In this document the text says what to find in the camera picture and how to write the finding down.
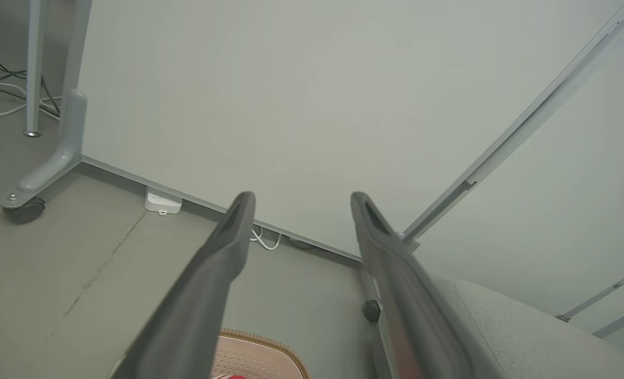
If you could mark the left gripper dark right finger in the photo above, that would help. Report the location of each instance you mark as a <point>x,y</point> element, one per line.
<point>406,305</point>

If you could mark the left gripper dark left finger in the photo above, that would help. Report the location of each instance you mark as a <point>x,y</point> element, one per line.
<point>201,295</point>

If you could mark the red and white garment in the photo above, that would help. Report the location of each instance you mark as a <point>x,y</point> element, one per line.
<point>231,377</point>

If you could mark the grey fabric sofa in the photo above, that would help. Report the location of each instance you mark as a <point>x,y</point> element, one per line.
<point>527,342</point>

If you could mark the small black caster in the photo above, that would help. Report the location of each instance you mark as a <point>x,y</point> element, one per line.
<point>372,311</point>

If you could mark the beige perforated laundry basket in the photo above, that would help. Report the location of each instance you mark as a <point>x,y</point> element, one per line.
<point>259,358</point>

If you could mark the white power strip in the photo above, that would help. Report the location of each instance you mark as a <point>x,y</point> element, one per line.
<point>162,202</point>

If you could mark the black caster wheel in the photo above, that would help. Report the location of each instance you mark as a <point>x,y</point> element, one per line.
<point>25,211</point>

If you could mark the narrow white partition panel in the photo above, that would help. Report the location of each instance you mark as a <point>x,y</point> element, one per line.
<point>580,210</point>

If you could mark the grey partition foot with wheel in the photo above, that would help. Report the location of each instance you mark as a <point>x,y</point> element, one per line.
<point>61,152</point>

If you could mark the large white partition panel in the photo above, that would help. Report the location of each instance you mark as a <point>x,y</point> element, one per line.
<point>290,105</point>

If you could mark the grey metal table leg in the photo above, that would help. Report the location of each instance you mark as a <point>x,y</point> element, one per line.
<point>35,68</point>

